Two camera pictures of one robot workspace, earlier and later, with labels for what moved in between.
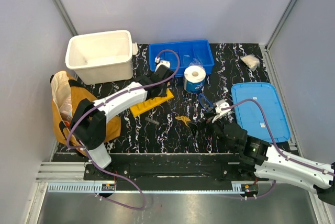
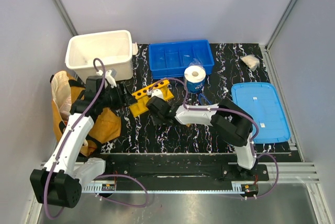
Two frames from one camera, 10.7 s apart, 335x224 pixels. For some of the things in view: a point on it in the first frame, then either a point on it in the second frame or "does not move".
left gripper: [164, 92] -> [123, 100]
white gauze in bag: [251, 61] does not move
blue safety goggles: [204, 102] does not move
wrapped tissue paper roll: [194, 76] does not move
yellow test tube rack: [149, 104] does not move
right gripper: [200, 125] -> [155, 121]
